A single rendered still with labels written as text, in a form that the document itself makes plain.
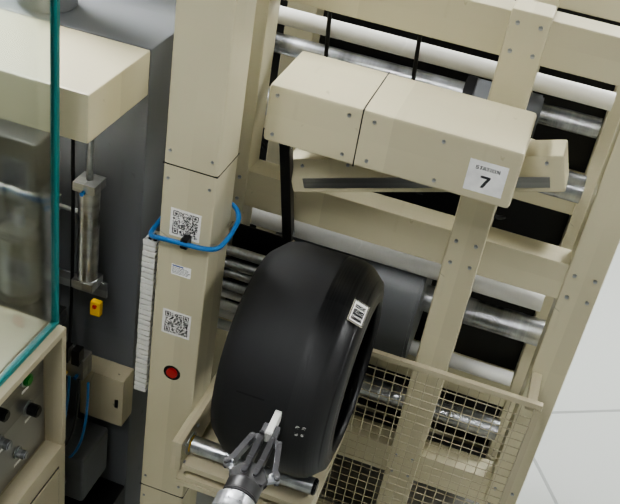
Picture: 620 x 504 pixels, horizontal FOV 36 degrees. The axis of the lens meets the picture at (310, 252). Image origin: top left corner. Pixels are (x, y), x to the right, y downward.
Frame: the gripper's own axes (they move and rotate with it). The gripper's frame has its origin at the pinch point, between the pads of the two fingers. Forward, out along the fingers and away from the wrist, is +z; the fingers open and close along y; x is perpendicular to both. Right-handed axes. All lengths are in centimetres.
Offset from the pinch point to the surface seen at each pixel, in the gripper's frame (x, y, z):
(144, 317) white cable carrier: 6.5, 42.6, 23.6
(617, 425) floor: 149, -108, 172
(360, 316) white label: -15.0, -10.3, 25.4
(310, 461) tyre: 14.2, -8.7, 4.7
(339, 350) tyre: -11.7, -8.5, 16.7
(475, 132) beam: -47, -23, 61
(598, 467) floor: 145, -101, 143
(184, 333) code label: 6.3, 31.2, 22.5
